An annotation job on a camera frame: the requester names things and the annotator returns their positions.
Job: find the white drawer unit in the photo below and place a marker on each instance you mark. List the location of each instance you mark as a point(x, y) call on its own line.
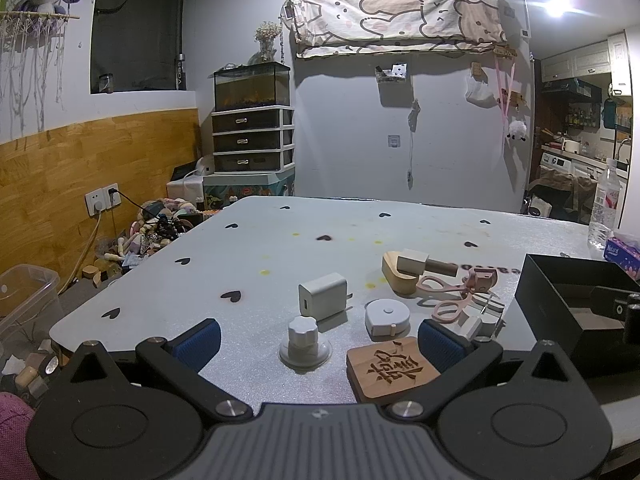
point(252, 140)

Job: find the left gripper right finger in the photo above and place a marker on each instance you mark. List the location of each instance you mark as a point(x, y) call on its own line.
point(461, 364)

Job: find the white wall socket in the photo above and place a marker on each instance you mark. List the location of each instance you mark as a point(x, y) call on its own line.
point(102, 199)

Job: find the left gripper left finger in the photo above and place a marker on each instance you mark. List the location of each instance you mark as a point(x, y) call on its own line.
point(171, 380)

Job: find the wooden stamp with white block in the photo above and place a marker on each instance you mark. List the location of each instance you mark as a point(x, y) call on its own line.
point(416, 263)

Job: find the patterned hanging blanket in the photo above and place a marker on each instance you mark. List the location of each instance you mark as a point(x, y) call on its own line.
point(326, 28)

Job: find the white sheep plush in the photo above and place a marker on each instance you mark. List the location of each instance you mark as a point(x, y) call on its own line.
point(517, 131)

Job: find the clear water bottle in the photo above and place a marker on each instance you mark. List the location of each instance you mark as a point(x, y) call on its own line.
point(604, 209)

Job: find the purple tissue box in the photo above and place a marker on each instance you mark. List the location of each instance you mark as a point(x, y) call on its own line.
point(623, 250)

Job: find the carved wooden block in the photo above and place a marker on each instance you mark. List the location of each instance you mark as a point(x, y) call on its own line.
point(381, 373)

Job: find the white knob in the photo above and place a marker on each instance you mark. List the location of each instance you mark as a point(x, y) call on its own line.
point(304, 348)

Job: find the black cardboard box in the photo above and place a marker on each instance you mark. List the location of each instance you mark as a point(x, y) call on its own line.
point(589, 308)

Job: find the white power adapter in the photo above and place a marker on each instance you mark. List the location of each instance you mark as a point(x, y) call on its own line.
point(323, 297)

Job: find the white round tape measure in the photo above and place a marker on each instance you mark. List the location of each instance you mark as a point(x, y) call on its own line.
point(386, 318)

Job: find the clear plastic bin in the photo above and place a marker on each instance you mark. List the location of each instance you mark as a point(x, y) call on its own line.
point(29, 304)

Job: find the glass fish tank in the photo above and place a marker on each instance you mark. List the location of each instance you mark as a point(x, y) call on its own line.
point(263, 84)

